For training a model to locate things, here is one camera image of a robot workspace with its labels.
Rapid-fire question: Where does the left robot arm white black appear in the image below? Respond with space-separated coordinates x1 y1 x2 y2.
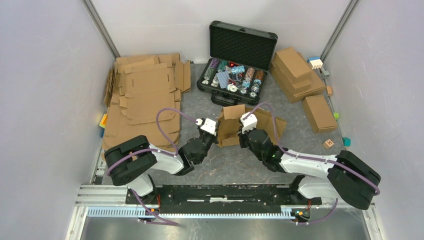
104 129 218 204

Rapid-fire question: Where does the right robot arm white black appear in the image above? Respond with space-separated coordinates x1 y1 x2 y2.
237 128 381 210

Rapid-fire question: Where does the small folded cardboard box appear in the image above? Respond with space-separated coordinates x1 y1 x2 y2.
302 95 338 134

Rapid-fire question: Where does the large folded cardboard box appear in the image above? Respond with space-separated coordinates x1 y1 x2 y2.
269 60 326 103

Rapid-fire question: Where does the stack of flat cardboard sheets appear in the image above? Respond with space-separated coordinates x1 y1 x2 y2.
102 53 191 152

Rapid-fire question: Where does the black poker chip case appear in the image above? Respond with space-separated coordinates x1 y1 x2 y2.
196 20 278 107

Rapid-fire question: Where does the wooden letter H block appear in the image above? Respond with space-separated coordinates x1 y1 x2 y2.
322 139 335 149

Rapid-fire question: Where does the green small cube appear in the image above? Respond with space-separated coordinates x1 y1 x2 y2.
333 112 340 120

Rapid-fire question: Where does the small wooden cube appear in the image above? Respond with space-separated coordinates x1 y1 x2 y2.
326 86 334 97

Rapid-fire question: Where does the teal cube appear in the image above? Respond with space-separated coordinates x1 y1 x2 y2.
342 137 351 148

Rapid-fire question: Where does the blue white toy block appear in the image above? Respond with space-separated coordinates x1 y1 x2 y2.
307 56 324 70

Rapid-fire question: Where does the grey small block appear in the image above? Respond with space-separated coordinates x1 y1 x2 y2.
321 70 330 79

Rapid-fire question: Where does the orange yellow block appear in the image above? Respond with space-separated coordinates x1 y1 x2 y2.
98 113 108 129

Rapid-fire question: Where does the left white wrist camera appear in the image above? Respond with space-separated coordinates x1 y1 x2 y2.
196 118 218 136

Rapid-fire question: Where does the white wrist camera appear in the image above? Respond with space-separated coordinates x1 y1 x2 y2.
239 111 258 134
196 118 218 136

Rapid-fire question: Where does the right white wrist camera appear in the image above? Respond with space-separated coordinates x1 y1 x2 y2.
239 111 258 134

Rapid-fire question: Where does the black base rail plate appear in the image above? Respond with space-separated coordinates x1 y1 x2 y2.
142 184 322 214

